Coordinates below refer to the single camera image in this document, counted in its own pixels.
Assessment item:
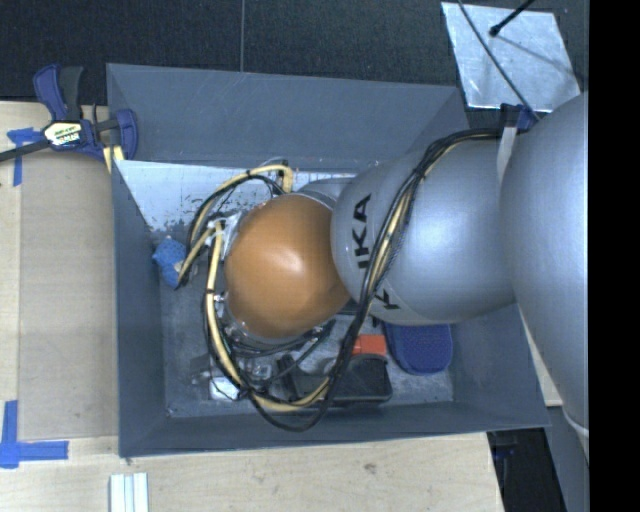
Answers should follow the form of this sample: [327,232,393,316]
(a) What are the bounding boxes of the grey metal bin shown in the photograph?
[105,62,552,459]

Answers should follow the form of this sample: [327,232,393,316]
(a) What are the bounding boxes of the pale flat board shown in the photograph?
[18,149,120,442]

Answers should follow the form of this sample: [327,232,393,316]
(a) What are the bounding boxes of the black flat box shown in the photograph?
[329,355,394,405]

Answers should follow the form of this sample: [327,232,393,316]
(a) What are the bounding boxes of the orange block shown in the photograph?
[351,333,389,359]

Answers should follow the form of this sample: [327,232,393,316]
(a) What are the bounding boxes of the dark blue oval sponge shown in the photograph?
[382,322,455,377]

